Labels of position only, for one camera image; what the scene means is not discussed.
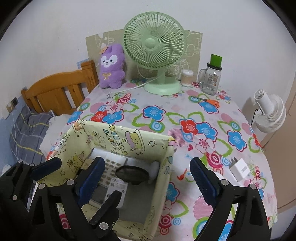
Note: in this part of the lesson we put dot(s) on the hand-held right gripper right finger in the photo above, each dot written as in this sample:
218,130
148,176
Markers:
205,183

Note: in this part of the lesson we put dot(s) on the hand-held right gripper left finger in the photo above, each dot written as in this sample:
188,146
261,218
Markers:
91,178

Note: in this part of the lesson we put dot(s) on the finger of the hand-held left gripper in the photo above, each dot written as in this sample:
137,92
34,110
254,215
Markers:
47,165
106,208

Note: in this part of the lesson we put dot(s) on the white remote with grey keys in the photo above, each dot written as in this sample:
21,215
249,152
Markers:
113,169

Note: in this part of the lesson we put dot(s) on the clear packaged plug adapter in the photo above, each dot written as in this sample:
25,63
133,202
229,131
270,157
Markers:
118,185

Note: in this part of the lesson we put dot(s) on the white charger plug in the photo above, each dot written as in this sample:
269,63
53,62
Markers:
240,170

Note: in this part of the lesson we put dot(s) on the black round object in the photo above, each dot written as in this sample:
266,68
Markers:
131,173

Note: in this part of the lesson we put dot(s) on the yellow cartoon storage box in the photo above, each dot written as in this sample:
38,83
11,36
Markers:
129,139

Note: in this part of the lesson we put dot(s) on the white crumpled cloth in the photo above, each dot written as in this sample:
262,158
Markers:
55,129

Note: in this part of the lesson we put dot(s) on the grey plaid blanket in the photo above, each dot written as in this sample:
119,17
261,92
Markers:
27,129

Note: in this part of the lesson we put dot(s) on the orange wooden bed headboard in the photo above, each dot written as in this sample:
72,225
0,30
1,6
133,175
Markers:
50,90

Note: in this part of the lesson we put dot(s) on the floral tablecloth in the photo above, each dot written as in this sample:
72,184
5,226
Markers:
175,109

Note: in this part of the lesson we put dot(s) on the white standing fan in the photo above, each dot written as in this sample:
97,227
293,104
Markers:
270,113

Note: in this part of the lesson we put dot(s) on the glass mug with green lid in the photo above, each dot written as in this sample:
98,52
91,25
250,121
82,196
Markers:
210,81

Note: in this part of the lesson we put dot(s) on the clear cotton swab jar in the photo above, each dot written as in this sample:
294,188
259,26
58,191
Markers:
186,80

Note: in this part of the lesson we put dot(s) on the purple plush rabbit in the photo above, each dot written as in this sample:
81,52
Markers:
111,74

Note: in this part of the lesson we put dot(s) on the light blue paper sheet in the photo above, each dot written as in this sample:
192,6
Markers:
81,62

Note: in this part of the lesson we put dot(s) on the green desk fan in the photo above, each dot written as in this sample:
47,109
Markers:
152,44

